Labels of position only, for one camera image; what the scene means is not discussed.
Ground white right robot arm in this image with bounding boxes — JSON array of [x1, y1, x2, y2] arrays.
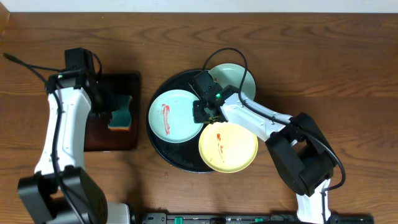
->
[[192, 84, 343, 223]]

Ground round black tray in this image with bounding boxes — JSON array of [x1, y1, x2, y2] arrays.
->
[[147, 70, 215, 173]]

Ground mint green plate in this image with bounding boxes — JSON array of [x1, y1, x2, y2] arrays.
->
[[209, 63, 256, 100]]

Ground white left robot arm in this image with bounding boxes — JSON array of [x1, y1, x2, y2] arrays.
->
[[17, 69, 132, 223]]

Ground green yellow sponge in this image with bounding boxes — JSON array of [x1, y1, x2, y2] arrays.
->
[[108, 95, 132, 131]]

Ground yellow plate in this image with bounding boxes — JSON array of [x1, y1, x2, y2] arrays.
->
[[198, 123, 258, 173]]

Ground light blue plate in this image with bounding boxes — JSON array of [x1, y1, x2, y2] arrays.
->
[[148, 90, 203, 143]]

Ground dark red rectangular tray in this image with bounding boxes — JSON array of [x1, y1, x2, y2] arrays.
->
[[85, 73, 141, 152]]

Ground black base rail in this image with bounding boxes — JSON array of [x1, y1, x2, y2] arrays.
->
[[141, 213, 375, 224]]

